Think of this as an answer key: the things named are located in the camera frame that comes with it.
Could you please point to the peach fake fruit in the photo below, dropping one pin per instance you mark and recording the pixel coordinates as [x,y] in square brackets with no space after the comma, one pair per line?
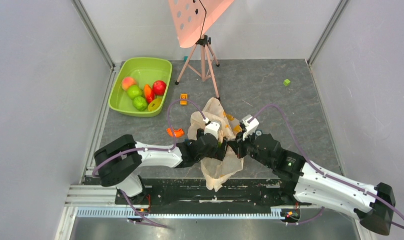
[128,82]

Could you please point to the green plastic tub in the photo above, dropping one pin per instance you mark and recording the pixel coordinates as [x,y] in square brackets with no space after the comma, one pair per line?
[145,70]

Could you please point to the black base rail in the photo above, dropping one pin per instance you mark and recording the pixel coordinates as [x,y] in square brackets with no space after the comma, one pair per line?
[191,196]

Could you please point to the pink tripod stand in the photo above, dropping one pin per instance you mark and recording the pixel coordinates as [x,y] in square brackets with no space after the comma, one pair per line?
[208,58]

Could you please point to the red fake apple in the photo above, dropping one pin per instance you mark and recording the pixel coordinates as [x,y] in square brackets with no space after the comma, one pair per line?
[159,87]

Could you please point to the green bumpy fake fruit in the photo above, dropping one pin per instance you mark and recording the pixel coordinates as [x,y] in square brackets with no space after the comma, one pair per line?
[140,103]

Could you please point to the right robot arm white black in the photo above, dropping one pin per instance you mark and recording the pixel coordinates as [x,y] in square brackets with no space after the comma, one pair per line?
[309,183]

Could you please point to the pink perforated board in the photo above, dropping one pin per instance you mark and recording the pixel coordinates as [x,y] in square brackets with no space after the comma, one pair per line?
[192,18]

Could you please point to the translucent beige plastic bag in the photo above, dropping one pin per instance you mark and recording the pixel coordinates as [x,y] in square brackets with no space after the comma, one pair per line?
[217,172]

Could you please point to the orange curved toy piece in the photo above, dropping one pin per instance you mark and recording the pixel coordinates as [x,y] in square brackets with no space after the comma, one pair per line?
[175,132]

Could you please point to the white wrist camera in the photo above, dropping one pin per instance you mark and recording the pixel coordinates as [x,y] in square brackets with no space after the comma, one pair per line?
[249,126]
[212,127]

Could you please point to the orange red fake fruit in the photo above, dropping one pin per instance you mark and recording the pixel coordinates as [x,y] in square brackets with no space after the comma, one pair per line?
[148,93]

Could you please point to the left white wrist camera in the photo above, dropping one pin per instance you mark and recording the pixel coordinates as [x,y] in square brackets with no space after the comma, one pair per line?
[212,127]

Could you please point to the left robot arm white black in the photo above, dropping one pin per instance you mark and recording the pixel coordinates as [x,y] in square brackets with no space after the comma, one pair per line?
[116,161]

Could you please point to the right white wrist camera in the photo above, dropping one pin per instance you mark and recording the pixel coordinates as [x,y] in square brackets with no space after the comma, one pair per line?
[249,126]

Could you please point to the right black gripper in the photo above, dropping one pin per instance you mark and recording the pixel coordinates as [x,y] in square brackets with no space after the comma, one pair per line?
[243,144]

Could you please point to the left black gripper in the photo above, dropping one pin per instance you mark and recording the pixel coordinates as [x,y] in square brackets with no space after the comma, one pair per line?
[219,153]

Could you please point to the green fake apple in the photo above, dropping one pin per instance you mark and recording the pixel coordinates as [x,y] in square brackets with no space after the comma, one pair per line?
[134,91]

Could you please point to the small green cube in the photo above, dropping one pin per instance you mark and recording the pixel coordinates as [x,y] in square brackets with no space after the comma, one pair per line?
[286,82]

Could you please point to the orange yellow toy brick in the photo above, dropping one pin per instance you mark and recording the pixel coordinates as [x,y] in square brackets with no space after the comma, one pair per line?
[183,99]

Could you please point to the yellow fake fruit slice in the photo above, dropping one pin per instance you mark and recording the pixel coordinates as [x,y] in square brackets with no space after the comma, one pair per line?
[154,104]

